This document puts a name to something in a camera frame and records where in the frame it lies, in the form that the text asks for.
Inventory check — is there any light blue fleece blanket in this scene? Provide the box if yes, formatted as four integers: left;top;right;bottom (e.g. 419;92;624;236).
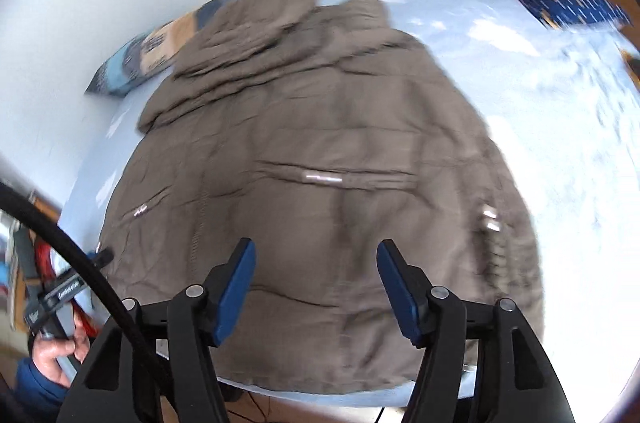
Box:
57;0;640;409

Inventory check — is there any person's left forearm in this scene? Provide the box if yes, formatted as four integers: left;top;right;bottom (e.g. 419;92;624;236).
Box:
14;358;76;420

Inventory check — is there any brown puffer jacket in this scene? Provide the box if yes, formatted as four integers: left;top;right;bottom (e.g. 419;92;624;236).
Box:
95;0;546;396

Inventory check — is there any black cable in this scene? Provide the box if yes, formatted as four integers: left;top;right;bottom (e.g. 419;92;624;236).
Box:
0;180;166;423

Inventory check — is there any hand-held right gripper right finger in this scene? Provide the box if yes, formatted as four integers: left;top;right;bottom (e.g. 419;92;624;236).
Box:
376;239;576;423

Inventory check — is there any person's left hand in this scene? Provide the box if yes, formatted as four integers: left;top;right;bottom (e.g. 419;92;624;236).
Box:
31;324;92;388

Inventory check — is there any red object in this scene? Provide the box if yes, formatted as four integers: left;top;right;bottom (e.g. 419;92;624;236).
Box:
35;245;60;285

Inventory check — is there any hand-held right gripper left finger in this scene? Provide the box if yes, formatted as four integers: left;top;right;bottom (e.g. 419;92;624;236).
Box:
56;237;258;423

